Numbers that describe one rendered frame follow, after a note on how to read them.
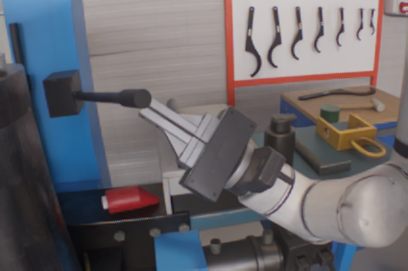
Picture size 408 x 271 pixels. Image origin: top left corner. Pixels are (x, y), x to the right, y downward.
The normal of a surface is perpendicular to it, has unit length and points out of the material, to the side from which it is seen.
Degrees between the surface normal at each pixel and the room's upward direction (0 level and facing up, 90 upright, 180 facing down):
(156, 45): 90
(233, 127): 60
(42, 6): 90
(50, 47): 90
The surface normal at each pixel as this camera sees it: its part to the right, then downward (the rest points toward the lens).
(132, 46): 0.18, 0.35
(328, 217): -0.93, 0.15
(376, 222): 0.25, -0.22
